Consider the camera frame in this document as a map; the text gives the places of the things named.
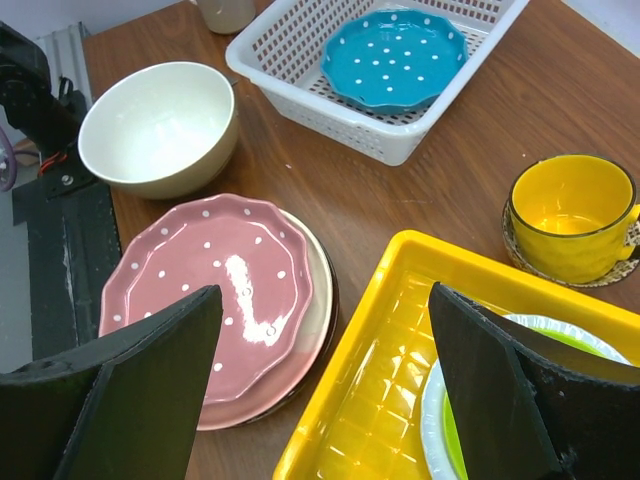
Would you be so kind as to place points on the dark bottom plate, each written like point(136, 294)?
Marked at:
point(323, 353)

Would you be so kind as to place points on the white ceramic bowl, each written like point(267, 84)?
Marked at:
point(162, 132)

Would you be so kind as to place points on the blue polka dot plate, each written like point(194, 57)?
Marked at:
point(394, 61)

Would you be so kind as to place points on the pink polka dot plate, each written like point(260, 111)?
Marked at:
point(244, 246)

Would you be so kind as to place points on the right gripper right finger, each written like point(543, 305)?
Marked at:
point(527, 406)

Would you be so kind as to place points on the cream pink floral plate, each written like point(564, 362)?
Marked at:
point(275, 384)

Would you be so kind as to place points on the white plastic basket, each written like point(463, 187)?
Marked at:
point(280, 52)

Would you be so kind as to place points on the woven coaster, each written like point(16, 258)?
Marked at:
point(618, 273)

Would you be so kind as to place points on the yellow plastic tray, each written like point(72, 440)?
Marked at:
point(362, 421)

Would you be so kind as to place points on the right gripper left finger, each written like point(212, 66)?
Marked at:
point(123, 406)

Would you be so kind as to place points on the green white bowl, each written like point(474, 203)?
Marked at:
point(441, 445)

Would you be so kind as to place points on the pink beige mug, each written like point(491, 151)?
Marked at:
point(226, 16)

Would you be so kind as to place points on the yellow mug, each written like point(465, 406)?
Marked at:
point(571, 214)

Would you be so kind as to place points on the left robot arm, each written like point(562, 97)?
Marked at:
point(47, 107)

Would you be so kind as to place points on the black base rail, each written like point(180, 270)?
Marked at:
point(73, 247)

